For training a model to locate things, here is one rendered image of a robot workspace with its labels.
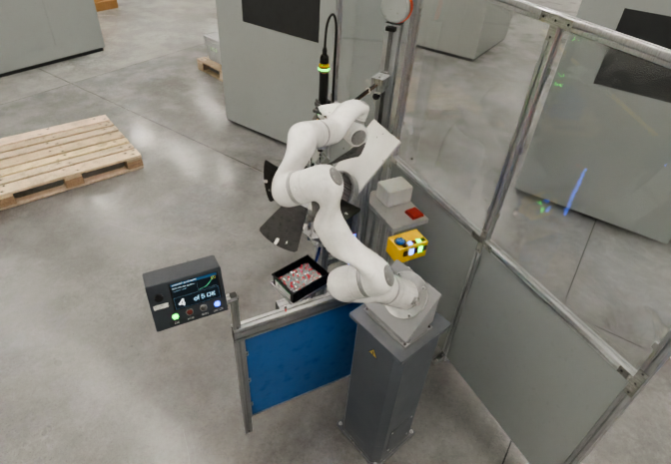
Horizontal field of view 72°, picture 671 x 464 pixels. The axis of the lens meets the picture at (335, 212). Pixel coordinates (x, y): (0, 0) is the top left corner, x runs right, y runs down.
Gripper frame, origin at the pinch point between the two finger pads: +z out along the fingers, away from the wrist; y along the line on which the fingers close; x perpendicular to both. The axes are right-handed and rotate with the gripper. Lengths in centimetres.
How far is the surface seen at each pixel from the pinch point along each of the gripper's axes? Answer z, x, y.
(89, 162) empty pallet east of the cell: 250, -148, -108
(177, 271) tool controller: -35, -39, -72
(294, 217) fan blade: 2, -59, -12
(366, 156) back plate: 12, -39, 33
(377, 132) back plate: 17, -29, 41
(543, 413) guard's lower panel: -108, -121, 71
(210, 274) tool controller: -40, -40, -61
